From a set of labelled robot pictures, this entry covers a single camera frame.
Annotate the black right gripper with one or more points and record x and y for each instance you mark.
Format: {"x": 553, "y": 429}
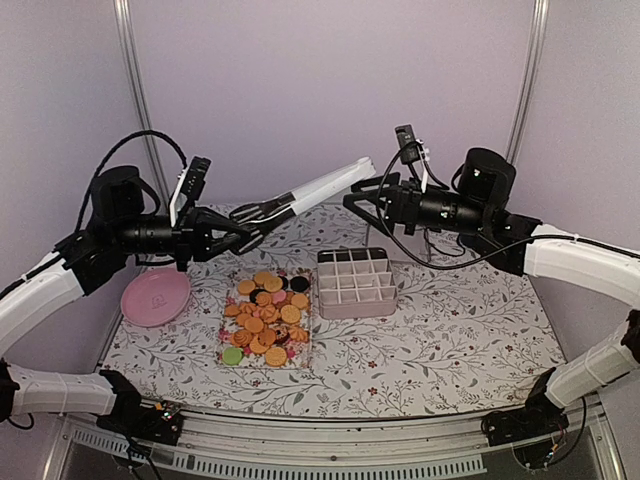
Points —
{"x": 403, "y": 199}

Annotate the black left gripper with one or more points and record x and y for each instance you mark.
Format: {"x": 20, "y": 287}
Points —
{"x": 194, "y": 237}

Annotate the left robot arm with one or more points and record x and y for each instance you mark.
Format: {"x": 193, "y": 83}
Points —
{"x": 118, "y": 228}

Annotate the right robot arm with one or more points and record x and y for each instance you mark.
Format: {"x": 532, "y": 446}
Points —
{"x": 474, "y": 205}

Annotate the pink sandwich cookie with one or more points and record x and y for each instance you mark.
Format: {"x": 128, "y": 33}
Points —
{"x": 278, "y": 296}

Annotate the pink tin with white dividers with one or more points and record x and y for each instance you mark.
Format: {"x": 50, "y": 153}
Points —
{"x": 355, "y": 283}

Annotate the black sandwich cookie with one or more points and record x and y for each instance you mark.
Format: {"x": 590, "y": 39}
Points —
{"x": 299, "y": 284}

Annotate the pink round plate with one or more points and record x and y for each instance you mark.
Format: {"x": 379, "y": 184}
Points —
{"x": 155, "y": 297}

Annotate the floral rectangular tray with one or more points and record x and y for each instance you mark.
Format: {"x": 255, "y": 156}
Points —
{"x": 248, "y": 305}

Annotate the swirl butter cookie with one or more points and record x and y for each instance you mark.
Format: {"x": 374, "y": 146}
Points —
{"x": 241, "y": 338}

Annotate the chocolate sprinkle donut cookie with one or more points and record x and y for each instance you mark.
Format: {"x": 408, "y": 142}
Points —
{"x": 281, "y": 335}

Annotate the green sandwich cookie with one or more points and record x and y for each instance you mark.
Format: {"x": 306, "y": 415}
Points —
{"x": 232, "y": 356}

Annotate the yellow dotted round biscuit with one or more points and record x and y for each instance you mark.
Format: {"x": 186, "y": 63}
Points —
{"x": 276, "y": 356}

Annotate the floral patterned tablecloth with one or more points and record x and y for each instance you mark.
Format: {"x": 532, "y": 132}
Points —
{"x": 469, "y": 339}

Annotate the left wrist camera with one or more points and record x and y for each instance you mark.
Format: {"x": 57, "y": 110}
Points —
{"x": 188, "y": 190}

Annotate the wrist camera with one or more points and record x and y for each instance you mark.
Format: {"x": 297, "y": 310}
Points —
{"x": 411, "y": 150}
{"x": 188, "y": 190}

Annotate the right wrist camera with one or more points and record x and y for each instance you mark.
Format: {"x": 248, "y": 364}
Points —
{"x": 411, "y": 150}

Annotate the aluminium front rail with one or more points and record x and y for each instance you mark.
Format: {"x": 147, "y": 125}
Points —
{"x": 231, "y": 445}

